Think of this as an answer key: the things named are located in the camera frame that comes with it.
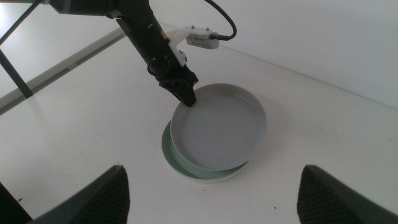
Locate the white side table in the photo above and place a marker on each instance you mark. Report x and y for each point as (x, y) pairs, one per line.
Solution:
(62, 68)

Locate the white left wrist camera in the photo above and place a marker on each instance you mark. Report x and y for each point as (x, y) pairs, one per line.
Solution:
(202, 40)

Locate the grey shallow bowl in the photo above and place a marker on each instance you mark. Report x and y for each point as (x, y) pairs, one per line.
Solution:
(217, 130)

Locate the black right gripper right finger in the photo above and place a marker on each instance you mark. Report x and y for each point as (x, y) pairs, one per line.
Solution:
(329, 199)

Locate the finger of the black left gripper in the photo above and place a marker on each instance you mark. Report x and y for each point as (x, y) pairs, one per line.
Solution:
(188, 96)
(169, 88)

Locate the pale green shallow bowl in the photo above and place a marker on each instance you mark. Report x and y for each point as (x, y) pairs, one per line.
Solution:
(174, 155)

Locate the thin black metal rod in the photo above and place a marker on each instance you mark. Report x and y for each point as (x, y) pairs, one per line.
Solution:
(21, 20)

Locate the black metal stand leg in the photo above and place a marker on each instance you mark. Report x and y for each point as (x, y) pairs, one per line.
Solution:
(15, 74)

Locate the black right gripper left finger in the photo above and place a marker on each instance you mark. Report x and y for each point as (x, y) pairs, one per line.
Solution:
(99, 199)

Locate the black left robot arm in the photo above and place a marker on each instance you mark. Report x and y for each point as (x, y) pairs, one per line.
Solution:
(136, 25)

